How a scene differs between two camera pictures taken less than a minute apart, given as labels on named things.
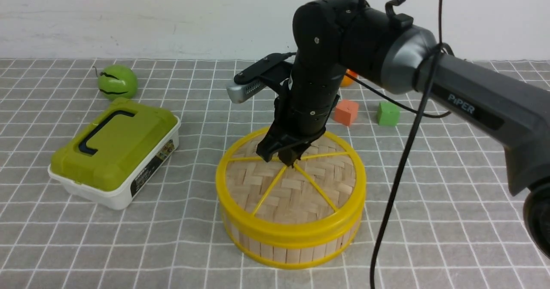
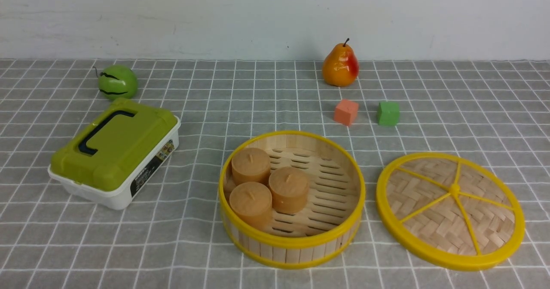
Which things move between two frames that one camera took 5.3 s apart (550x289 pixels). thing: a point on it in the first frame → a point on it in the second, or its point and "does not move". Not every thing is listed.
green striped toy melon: x=117 y=81 does not move
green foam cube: x=388 y=114 does not move
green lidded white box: x=118 y=152 does not move
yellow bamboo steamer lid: x=318 y=198 → x=450 y=211
